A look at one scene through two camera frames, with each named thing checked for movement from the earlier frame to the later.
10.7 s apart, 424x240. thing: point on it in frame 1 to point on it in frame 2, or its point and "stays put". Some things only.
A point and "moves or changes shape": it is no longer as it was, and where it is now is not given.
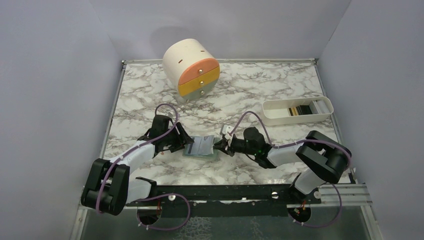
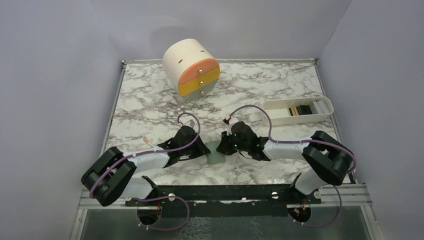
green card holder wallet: (202, 147) moves or changes shape
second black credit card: (305, 109) stays put
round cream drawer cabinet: (190, 69) stays put
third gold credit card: (294, 111) stays put
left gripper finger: (185, 138) to (203, 150)
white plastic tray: (285, 111) stays put
